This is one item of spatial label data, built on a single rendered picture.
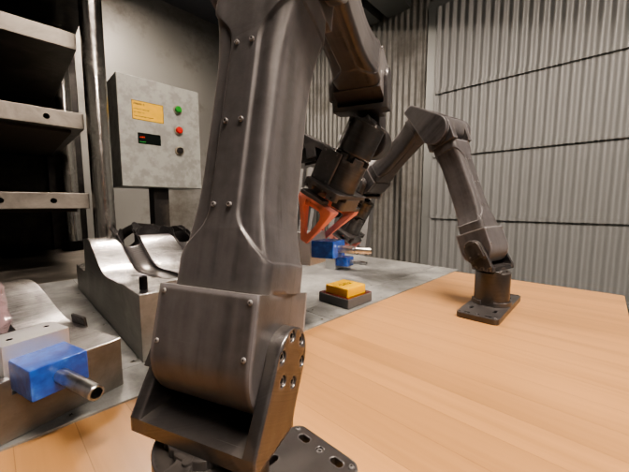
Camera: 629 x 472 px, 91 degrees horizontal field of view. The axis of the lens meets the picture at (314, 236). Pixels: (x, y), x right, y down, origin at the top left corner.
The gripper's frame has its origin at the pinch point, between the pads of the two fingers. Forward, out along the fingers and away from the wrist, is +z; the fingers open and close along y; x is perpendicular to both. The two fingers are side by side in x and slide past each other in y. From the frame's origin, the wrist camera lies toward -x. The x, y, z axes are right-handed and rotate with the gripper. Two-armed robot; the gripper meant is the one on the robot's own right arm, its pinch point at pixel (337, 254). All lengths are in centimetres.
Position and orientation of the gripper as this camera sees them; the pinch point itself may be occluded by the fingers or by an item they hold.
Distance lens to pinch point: 98.6
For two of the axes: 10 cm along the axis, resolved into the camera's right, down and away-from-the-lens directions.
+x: 7.1, 5.4, -4.4
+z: -4.0, 8.3, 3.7
